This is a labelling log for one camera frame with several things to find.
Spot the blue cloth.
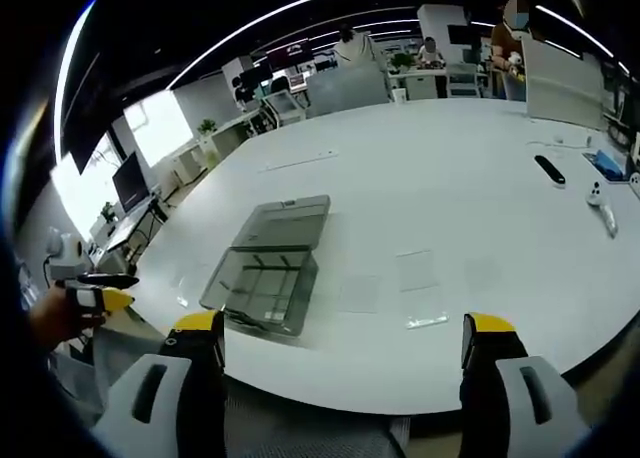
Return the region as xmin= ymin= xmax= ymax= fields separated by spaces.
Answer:
xmin=593 ymin=149 xmax=627 ymax=179

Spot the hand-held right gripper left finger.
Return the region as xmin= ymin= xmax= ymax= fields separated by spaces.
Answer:
xmin=91 ymin=308 xmax=229 ymax=458

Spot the white side desk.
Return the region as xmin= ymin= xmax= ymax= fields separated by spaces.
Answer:
xmin=102 ymin=197 xmax=169 ymax=275

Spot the clear plastic divider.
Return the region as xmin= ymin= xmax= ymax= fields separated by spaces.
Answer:
xmin=405 ymin=311 xmax=450 ymax=330
xmin=395 ymin=249 xmax=444 ymax=293

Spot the black computer monitor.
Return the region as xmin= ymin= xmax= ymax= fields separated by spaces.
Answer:
xmin=111 ymin=151 xmax=152 ymax=215

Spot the grey desk partition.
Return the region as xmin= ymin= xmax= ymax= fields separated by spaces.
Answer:
xmin=305 ymin=67 xmax=392 ymax=120

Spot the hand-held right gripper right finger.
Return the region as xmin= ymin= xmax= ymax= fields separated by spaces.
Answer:
xmin=459 ymin=311 xmax=595 ymax=458

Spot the black hanging screen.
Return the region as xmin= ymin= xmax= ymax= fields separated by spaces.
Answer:
xmin=63 ymin=116 xmax=110 ymax=175

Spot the clear plastic storage box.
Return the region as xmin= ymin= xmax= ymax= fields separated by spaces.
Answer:
xmin=199 ymin=193 xmax=332 ymax=337

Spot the white tray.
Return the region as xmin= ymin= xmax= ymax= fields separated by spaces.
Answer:
xmin=581 ymin=149 xmax=629 ymax=185

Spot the person's left hand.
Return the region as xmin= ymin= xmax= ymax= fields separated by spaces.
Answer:
xmin=27 ymin=290 xmax=109 ymax=352

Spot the white table cable cover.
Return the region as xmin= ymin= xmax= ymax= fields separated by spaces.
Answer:
xmin=258 ymin=149 xmax=340 ymax=174

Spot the black remote control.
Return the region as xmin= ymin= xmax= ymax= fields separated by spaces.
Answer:
xmin=533 ymin=154 xmax=567 ymax=186

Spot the white game controller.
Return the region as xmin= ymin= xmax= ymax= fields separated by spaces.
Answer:
xmin=585 ymin=181 xmax=610 ymax=209

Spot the white desk partition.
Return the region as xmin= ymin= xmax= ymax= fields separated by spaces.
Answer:
xmin=524 ymin=37 xmax=610 ymax=132

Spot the white low cabinet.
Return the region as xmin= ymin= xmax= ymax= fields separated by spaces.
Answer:
xmin=201 ymin=119 xmax=252 ymax=170

